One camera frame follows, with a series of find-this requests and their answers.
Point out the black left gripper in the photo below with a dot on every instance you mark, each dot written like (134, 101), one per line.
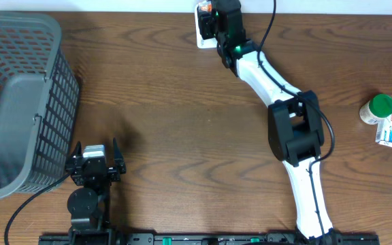
(112, 175)

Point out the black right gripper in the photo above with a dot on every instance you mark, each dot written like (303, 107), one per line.
(204, 18)

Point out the orange Kleenex tissue pack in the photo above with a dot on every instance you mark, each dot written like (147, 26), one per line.
(204, 6)

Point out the green lid white jar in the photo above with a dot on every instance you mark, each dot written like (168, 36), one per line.
(376, 109)

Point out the white Panadol medicine box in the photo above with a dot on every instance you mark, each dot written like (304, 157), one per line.
(384, 132)

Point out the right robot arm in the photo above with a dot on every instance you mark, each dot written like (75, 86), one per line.
(294, 119)

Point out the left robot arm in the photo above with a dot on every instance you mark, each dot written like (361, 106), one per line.
(89, 205)

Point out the white barcode scanner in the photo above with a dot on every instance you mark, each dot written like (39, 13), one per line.
(203, 43)

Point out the grey plastic mesh basket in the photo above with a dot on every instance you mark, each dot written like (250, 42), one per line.
(39, 97)

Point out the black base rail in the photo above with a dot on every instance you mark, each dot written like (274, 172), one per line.
(196, 239)

